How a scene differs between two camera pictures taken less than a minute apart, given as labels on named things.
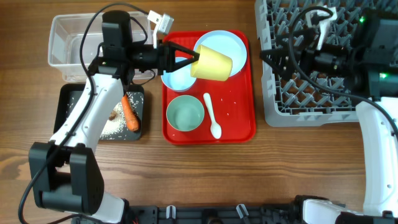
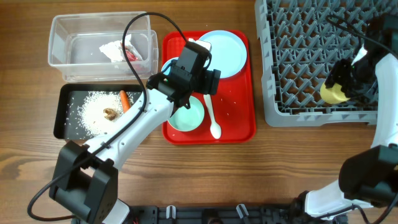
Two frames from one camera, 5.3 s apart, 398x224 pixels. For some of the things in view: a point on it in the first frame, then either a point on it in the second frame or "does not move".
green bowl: x=185 y=113 does not move
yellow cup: x=211 y=65 → x=333 y=95
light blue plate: x=227 y=44 does not move
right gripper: x=287 y=68 → x=337 y=75
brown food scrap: x=112 y=116 does not move
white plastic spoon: x=216 y=129 does not move
